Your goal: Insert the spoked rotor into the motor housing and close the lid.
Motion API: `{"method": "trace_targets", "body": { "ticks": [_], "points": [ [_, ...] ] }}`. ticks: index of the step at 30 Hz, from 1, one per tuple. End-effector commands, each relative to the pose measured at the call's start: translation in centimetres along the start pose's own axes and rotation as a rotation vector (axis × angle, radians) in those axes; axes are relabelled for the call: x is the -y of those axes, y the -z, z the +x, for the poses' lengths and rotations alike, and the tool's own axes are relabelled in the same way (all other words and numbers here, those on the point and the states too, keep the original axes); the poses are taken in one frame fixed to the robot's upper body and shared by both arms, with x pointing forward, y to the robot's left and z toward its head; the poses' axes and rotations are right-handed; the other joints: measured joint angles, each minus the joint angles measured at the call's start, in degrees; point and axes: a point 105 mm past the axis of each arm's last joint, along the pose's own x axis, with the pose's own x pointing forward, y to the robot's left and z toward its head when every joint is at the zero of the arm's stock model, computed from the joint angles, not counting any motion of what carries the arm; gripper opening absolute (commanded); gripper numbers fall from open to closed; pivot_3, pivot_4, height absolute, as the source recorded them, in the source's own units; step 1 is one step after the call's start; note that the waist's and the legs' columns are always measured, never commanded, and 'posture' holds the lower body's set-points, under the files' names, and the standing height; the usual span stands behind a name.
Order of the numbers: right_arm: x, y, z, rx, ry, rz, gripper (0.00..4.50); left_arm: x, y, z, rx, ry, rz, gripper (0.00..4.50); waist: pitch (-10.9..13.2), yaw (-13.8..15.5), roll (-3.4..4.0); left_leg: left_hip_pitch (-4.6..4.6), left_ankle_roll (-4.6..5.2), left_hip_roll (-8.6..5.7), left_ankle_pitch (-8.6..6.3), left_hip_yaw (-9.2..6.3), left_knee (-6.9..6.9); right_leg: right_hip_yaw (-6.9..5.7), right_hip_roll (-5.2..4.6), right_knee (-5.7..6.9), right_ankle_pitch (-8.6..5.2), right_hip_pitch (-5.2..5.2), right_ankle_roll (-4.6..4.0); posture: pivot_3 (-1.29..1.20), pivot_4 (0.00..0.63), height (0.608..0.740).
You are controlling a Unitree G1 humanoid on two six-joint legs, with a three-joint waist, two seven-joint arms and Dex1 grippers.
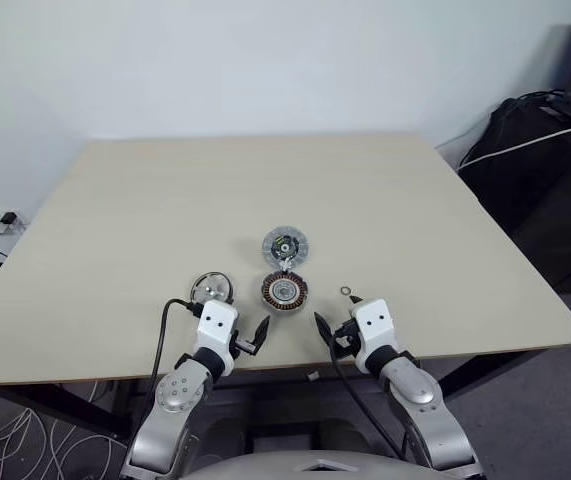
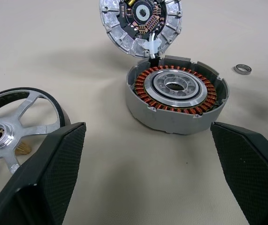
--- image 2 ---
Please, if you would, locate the translucent white plastic piece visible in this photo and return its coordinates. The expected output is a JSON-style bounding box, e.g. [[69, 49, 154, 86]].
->
[[144, 32, 162, 62]]

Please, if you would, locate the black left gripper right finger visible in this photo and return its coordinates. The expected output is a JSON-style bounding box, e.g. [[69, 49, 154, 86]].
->
[[210, 121, 268, 225]]

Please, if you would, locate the spoked silver rotor wheel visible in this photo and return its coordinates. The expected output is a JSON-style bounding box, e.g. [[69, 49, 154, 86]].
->
[[0, 87, 72, 209]]

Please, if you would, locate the small steel bearing ring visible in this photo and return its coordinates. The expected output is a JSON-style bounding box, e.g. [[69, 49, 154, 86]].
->
[[233, 63, 252, 75]]

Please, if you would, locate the silver motor cover circuit board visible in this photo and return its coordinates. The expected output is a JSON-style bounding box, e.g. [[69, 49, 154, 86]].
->
[[98, 0, 183, 59]]

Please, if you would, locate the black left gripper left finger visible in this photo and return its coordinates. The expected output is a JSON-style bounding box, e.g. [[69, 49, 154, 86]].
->
[[0, 121, 87, 225]]

